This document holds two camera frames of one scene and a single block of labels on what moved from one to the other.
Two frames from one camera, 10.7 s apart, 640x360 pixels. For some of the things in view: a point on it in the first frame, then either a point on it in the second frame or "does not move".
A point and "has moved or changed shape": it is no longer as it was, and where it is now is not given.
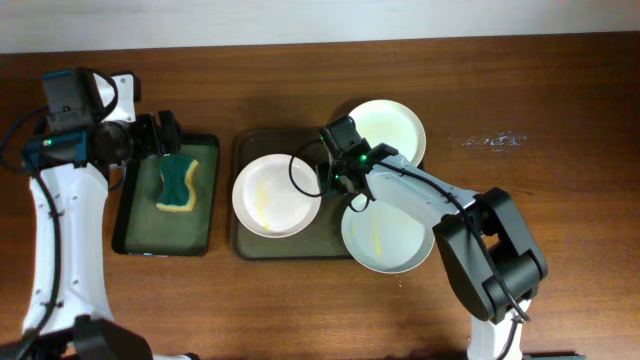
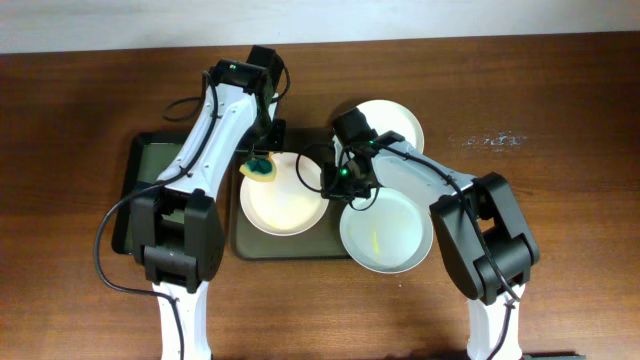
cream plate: x=391 y=123 does not move
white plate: x=276 y=196 does not move
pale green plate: x=386 y=239 does not move
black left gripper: x=155 y=144 → x=279 y=144
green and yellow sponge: x=177 y=172 has moved or changed shape
